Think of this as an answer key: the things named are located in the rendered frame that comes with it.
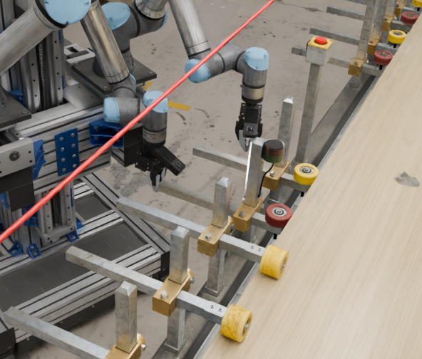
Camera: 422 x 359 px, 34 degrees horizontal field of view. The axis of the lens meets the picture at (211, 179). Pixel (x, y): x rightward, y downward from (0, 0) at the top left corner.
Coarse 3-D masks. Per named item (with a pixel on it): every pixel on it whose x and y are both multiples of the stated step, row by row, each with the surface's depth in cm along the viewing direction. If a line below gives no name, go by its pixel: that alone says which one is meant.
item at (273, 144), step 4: (268, 140) 207; (272, 140) 207; (276, 140) 207; (268, 144) 206; (272, 144) 206; (276, 144) 206; (280, 144) 206; (272, 148) 204; (276, 148) 204; (280, 148) 204; (272, 156) 205; (276, 156) 205; (264, 160) 212; (260, 164) 210; (272, 164) 210; (264, 176) 214; (260, 184) 217; (260, 188) 217; (260, 192) 218
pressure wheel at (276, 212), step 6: (276, 204) 216; (282, 204) 216; (270, 210) 213; (276, 210) 214; (282, 210) 214; (288, 210) 214; (270, 216) 211; (276, 216) 211; (282, 216) 211; (288, 216) 212; (270, 222) 212; (276, 222) 211; (282, 222) 211; (276, 234) 218
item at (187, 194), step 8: (160, 184) 228; (168, 184) 228; (176, 184) 228; (168, 192) 228; (176, 192) 226; (184, 192) 225; (192, 192) 226; (184, 200) 227; (192, 200) 225; (200, 200) 223; (208, 200) 223; (208, 208) 224; (232, 208) 220; (232, 216) 221; (256, 216) 218; (264, 216) 218; (256, 224) 218; (264, 224) 217; (272, 232) 217; (280, 232) 215
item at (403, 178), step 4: (404, 172) 232; (400, 176) 232; (404, 176) 232; (408, 176) 230; (396, 180) 230; (400, 180) 230; (404, 180) 229; (408, 180) 229; (412, 180) 229; (416, 180) 230; (404, 184) 229; (408, 184) 229; (412, 184) 229; (416, 184) 229
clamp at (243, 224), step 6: (246, 204) 221; (258, 204) 221; (240, 210) 218; (246, 210) 218; (252, 210) 219; (258, 210) 223; (234, 216) 216; (246, 216) 216; (234, 222) 217; (240, 222) 216; (246, 222) 215; (234, 228) 218; (240, 228) 217; (246, 228) 216
